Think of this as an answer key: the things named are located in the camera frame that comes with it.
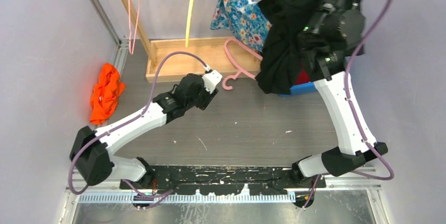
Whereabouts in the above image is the purple cable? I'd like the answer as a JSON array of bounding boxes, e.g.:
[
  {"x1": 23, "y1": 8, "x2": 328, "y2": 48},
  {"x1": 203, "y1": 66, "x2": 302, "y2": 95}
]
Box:
[
  {"x1": 302, "y1": 0, "x2": 396, "y2": 210},
  {"x1": 68, "y1": 51, "x2": 211, "y2": 210}
]

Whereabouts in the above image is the blue floral skirt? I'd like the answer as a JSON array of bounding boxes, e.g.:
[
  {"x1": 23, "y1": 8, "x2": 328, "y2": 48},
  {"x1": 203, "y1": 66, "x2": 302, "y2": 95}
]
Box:
[{"x1": 210, "y1": 0, "x2": 271, "y2": 52}]

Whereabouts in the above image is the wooden clothes rack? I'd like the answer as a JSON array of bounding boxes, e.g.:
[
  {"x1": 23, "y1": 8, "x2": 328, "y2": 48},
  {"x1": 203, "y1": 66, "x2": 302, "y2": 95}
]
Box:
[{"x1": 106, "y1": 0, "x2": 276, "y2": 84}]

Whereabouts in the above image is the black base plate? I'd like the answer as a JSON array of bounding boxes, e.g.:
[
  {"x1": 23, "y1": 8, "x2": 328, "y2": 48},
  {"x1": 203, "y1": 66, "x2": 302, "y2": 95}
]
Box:
[{"x1": 120, "y1": 166, "x2": 326, "y2": 196}]

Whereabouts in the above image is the red pleated skirt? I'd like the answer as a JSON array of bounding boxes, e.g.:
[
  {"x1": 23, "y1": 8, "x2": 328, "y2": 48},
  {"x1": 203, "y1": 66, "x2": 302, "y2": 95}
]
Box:
[{"x1": 294, "y1": 69, "x2": 311, "y2": 85}]

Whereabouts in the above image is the cream plastic hanger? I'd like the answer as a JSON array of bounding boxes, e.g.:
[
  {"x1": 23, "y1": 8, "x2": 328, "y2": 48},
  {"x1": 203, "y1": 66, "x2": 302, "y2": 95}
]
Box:
[{"x1": 185, "y1": 0, "x2": 195, "y2": 48}]

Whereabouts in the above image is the black skirt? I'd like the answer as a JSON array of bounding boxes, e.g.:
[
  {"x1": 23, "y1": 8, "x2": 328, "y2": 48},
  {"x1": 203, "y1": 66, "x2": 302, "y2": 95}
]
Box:
[{"x1": 256, "y1": 0, "x2": 321, "y2": 94}]

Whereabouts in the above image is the pink wire hanger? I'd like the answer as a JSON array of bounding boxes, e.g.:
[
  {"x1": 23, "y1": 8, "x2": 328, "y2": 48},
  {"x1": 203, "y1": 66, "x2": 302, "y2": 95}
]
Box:
[{"x1": 127, "y1": 0, "x2": 144, "y2": 55}]

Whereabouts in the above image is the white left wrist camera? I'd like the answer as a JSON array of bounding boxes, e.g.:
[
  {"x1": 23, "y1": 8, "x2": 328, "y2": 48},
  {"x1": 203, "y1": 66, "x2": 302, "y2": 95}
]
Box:
[{"x1": 202, "y1": 65, "x2": 222, "y2": 94}]

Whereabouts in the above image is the pink plastic hanger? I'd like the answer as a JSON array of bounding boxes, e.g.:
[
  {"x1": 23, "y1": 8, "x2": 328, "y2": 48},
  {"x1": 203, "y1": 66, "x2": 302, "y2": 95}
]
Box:
[{"x1": 222, "y1": 37, "x2": 262, "y2": 90}]

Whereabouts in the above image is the aluminium rail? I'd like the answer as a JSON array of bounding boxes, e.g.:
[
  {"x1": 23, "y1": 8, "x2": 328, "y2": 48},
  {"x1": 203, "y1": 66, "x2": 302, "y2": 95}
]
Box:
[{"x1": 67, "y1": 166, "x2": 382, "y2": 208}]

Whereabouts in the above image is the orange cloth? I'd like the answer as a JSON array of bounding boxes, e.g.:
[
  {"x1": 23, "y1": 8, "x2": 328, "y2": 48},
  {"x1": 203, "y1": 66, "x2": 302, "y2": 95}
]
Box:
[{"x1": 89, "y1": 63, "x2": 126, "y2": 125}]

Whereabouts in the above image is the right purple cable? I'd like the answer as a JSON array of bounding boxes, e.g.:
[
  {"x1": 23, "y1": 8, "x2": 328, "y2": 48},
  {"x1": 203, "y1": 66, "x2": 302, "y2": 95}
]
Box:
[{"x1": 302, "y1": 0, "x2": 396, "y2": 210}]

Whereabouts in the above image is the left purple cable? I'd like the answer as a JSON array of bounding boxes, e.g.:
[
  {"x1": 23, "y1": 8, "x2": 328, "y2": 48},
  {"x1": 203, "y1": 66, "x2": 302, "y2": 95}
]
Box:
[{"x1": 68, "y1": 51, "x2": 211, "y2": 210}]

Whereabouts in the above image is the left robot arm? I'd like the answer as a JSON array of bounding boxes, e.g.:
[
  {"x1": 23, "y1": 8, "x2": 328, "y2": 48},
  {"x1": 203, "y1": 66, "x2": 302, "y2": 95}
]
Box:
[{"x1": 69, "y1": 70, "x2": 222, "y2": 189}]

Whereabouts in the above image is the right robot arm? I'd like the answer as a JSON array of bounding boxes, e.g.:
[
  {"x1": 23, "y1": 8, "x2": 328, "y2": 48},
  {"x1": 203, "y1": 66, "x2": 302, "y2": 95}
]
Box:
[{"x1": 290, "y1": 0, "x2": 388, "y2": 188}]

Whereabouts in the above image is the blue plastic bin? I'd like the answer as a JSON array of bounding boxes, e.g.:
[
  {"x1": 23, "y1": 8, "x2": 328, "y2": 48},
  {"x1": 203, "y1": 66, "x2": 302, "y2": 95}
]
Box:
[{"x1": 279, "y1": 82, "x2": 317, "y2": 97}]

